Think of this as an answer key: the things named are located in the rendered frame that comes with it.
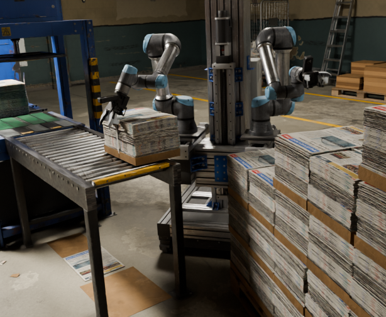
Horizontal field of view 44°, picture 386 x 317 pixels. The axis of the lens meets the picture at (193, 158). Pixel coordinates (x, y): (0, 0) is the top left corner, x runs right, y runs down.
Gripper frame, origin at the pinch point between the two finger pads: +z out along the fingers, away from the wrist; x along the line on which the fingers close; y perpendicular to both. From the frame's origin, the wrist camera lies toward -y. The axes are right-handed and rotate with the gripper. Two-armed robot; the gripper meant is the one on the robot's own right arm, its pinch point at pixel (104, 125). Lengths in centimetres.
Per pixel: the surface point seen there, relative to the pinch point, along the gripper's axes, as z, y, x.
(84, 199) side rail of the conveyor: 37.1, -9.2, -28.1
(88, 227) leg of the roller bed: 49, -2, -29
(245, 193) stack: 5, 53, -65
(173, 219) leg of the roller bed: 33, 47, -28
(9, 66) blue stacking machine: -28, 38, 336
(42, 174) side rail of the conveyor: 39, -8, 31
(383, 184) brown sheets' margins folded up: -12, 4, -162
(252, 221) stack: 17, 56, -74
